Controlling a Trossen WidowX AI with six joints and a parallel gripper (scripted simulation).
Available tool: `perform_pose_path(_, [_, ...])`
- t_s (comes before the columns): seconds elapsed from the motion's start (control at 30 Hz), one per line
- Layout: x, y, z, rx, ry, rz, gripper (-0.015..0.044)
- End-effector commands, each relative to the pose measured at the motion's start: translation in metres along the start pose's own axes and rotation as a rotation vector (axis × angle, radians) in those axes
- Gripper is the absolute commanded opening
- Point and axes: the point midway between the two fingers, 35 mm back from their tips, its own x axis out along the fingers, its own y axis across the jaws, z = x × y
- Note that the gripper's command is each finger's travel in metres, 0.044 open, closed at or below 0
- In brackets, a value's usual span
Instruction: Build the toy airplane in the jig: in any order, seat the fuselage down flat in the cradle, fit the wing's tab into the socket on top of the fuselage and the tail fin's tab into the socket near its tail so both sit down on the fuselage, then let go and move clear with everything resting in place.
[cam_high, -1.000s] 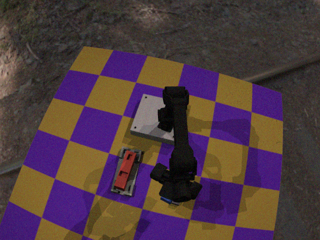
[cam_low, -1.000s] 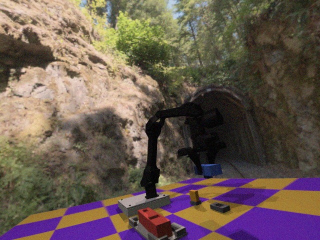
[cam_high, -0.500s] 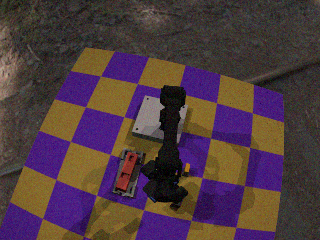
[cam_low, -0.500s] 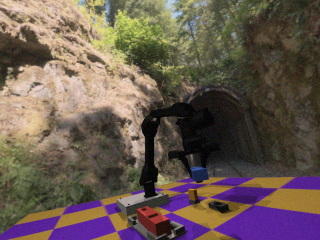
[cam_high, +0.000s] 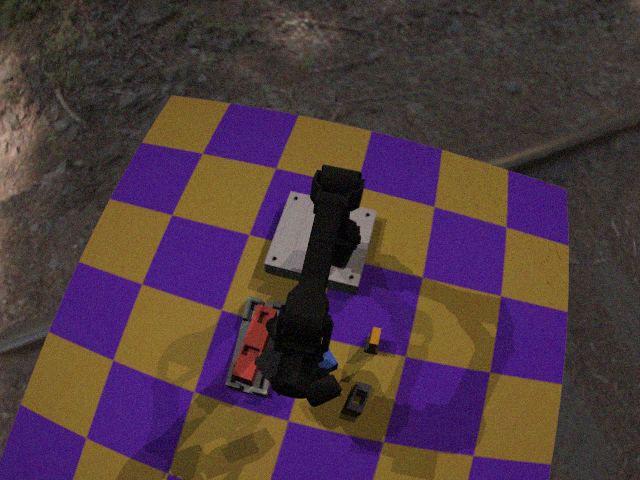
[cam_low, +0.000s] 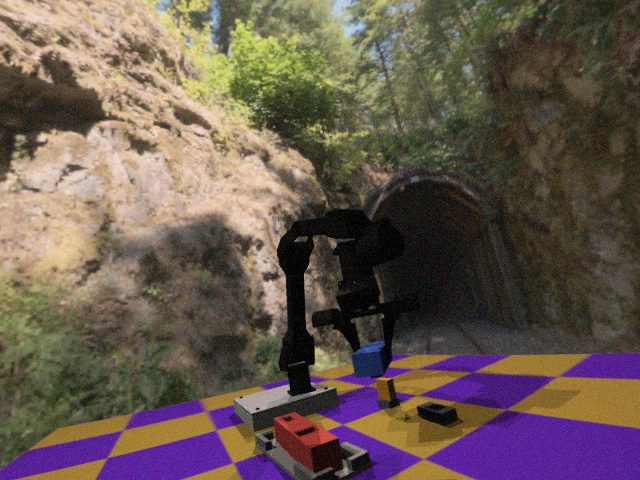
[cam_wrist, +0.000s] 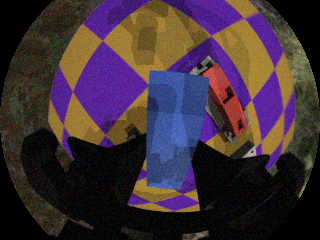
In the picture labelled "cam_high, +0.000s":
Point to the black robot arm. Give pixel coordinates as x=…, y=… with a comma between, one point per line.
x=288, y=366

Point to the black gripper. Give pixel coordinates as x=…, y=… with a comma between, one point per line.
x=324, y=387

